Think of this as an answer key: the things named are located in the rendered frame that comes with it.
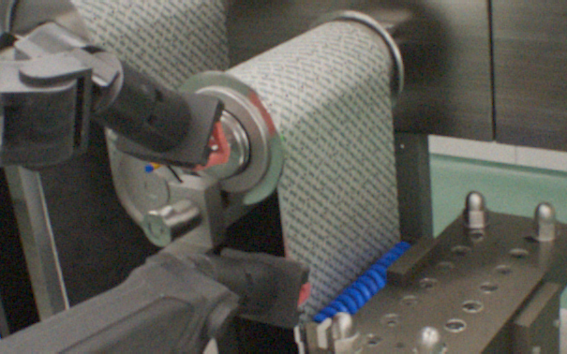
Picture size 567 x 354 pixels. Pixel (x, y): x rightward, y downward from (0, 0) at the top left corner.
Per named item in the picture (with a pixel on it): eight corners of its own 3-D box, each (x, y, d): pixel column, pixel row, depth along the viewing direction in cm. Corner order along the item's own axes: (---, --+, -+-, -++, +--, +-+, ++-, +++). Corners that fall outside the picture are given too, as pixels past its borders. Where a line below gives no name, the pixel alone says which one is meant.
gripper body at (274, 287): (300, 329, 98) (259, 329, 92) (220, 307, 104) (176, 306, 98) (312, 266, 99) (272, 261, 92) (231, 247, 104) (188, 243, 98)
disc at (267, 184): (174, 186, 109) (165, 61, 103) (177, 184, 110) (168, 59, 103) (284, 220, 102) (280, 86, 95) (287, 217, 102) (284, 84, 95)
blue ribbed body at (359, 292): (307, 342, 109) (305, 316, 108) (399, 258, 125) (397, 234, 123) (334, 349, 107) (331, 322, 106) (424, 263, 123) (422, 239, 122)
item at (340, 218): (295, 342, 108) (277, 190, 101) (397, 251, 126) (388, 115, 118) (299, 343, 108) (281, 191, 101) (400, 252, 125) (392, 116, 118)
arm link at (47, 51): (32, 177, 79) (35, 81, 75) (-42, 120, 85) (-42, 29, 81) (145, 140, 87) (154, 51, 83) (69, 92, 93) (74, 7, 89)
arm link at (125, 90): (90, 122, 79) (126, 62, 79) (42, 89, 83) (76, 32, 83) (140, 147, 85) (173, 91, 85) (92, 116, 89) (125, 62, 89)
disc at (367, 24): (300, 112, 128) (298, 2, 121) (302, 110, 128) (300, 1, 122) (400, 136, 120) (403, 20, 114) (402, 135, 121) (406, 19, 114)
